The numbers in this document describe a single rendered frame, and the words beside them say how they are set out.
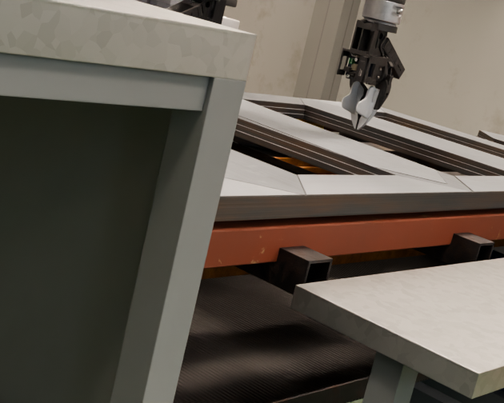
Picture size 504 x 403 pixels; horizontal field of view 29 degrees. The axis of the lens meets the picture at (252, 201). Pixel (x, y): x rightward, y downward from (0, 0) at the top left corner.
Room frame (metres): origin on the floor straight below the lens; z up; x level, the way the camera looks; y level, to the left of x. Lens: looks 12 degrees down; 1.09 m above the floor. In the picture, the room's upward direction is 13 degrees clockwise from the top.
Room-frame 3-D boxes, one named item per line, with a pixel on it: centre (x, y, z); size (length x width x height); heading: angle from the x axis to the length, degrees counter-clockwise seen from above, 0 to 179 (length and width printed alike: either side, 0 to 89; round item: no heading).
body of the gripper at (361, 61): (1.93, -0.16, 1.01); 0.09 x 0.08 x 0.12; 141
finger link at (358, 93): (1.95, -0.15, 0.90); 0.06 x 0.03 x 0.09; 141
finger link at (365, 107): (1.93, -0.17, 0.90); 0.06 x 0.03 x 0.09; 141
